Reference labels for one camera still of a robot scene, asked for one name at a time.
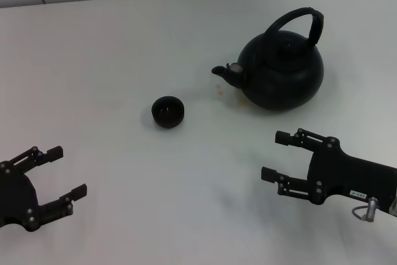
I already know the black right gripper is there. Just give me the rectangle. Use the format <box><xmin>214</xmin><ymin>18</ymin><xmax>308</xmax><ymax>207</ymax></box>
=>
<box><xmin>261</xmin><ymin>127</ymin><xmax>397</xmax><ymax>215</ymax></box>

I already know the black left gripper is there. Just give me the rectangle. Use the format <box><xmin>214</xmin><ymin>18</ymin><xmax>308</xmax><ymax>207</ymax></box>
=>
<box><xmin>0</xmin><ymin>145</ymin><xmax>88</xmax><ymax>233</ymax></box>

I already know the black round teapot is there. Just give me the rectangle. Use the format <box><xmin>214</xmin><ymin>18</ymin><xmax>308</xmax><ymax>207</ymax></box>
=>
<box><xmin>211</xmin><ymin>7</ymin><xmax>325</xmax><ymax>111</ymax></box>

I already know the dark brown teacup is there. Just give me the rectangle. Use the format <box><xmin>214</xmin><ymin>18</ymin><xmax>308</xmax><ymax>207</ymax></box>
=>
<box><xmin>151</xmin><ymin>95</ymin><xmax>186</xmax><ymax>129</ymax></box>

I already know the right gripper cable with plug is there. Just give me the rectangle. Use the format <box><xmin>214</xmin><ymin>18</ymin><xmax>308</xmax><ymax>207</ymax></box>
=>
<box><xmin>350</xmin><ymin>196</ymin><xmax>380</xmax><ymax>223</ymax></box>

